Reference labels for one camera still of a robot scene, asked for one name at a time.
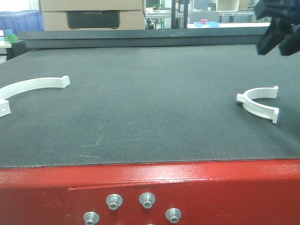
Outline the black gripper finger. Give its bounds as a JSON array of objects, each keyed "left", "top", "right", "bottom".
[
  {"left": 279, "top": 25, "right": 300, "bottom": 56},
  {"left": 256, "top": 18, "right": 285, "bottom": 55}
]

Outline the black gripper body arm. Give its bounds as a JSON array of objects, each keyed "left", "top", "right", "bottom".
[{"left": 254, "top": 0, "right": 300, "bottom": 25}]

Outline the small white pipe clamp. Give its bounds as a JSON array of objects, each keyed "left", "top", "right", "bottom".
[{"left": 236, "top": 86, "right": 279, "bottom": 124}]

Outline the large white pipe clamp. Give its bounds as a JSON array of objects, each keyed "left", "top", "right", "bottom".
[{"left": 0, "top": 75, "right": 70, "bottom": 117}]

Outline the light blue tray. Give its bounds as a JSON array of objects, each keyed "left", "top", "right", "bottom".
[{"left": 193, "top": 21, "right": 220, "bottom": 28}]

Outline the dark grey table mat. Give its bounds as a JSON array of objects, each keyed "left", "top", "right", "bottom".
[{"left": 0, "top": 45, "right": 300, "bottom": 168}]

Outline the lower cardboard box black print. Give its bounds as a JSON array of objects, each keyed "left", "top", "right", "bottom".
[{"left": 42, "top": 10, "right": 145, "bottom": 31}]

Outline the silver bolt right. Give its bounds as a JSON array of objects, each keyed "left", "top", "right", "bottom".
[{"left": 165, "top": 208, "right": 182, "bottom": 224}]

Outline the silver bolt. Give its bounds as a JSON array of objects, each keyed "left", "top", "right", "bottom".
[
  {"left": 139, "top": 192, "right": 156, "bottom": 209},
  {"left": 83, "top": 211, "right": 100, "bottom": 225},
  {"left": 106, "top": 194, "right": 123, "bottom": 210},
  {"left": 165, "top": 208, "right": 182, "bottom": 224}
]

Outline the silver bolt upper middle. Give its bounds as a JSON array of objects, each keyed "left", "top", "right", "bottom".
[{"left": 139, "top": 192, "right": 156, "bottom": 209}]

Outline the upper cardboard box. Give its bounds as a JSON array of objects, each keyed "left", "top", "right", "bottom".
[{"left": 39, "top": 0, "right": 146, "bottom": 11}]

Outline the silver bolt upper left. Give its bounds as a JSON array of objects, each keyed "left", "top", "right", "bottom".
[{"left": 106, "top": 194, "right": 123, "bottom": 210}]

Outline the blue crate background left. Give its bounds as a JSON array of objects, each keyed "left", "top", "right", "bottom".
[{"left": 0, "top": 10, "right": 45, "bottom": 34}]

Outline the silver bolt lower left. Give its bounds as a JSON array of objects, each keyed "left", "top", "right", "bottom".
[{"left": 83, "top": 211, "right": 100, "bottom": 225}]

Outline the green cube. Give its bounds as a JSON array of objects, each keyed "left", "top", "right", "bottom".
[{"left": 7, "top": 34, "right": 17, "bottom": 43}]

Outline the red metal table frame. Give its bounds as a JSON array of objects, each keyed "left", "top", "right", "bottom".
[{"left": 0, "top": 159, "right": 300, "bottom": 225}]

